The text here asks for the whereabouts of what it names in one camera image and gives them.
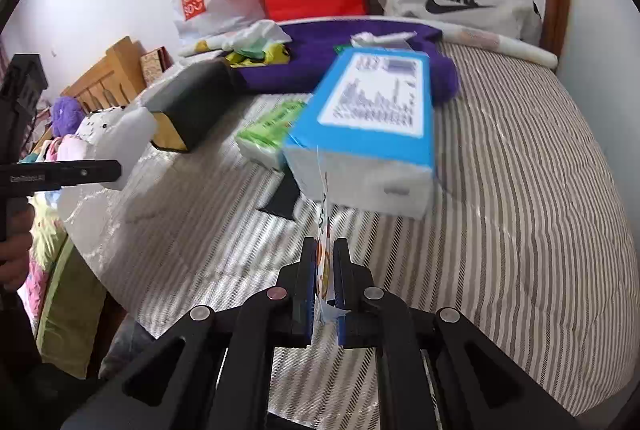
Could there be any brown picture frame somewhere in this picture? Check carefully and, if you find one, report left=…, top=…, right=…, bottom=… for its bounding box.
left=140, top=46, right=174, bottom=86

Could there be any colourful bedding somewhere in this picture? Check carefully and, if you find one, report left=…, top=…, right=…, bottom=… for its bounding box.
left=17, top=135, right=107, bottom=378

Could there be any light grey glove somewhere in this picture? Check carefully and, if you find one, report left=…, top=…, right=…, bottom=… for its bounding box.
left=349, top=31, right=419, bottom=49

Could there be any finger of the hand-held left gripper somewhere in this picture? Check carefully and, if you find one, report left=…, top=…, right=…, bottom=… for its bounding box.
left=55, top=159, right=123, bottom=189

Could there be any thin printed plastic packet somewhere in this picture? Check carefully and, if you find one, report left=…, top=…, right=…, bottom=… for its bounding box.
left=312, top=147, right=352, bottom=326

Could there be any white spotted plush toy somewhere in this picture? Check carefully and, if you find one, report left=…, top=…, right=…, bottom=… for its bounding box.
left=75, top=107, right=124, bottom=147

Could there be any clear bubble wrap pouch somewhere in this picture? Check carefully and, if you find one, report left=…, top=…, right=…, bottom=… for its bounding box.
left=224, top=20, right=292, bottom=52

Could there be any white printed paper roll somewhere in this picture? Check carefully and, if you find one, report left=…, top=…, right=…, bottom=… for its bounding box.
left=177, top=17, right=559, bottom=70

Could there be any purple plush toy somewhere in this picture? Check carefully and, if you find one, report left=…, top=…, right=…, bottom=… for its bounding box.
left=51, top=96, right=86, bottom=139

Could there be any purple towel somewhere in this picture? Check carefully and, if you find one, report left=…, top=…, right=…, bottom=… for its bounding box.
left=227, top=21, right=461, bottom=104

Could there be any dark box with gold side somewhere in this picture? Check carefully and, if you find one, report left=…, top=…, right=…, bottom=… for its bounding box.
left=141, top=59, right=236, bottom=154

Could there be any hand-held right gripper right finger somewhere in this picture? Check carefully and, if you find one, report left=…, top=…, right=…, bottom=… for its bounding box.
left=333, top=238, right=581, bottom=430

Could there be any person's left hand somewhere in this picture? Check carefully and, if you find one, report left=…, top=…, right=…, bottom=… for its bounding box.
left=0, top=209, right=36, bottom=292

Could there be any wooden headboard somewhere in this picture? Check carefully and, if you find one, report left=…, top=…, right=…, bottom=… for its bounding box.
left=62, top=36, right=146, bottom=112

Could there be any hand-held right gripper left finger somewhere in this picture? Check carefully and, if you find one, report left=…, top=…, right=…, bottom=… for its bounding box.
left=60, top=237, right=318, bottom=430

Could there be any blue tissue pack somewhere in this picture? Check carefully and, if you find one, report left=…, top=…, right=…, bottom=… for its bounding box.
left=283, top=48, right=436, bottom=217

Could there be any green tissue packet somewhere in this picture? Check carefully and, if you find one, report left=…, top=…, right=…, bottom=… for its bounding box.
left=235, top=100, right=309, bottom=171

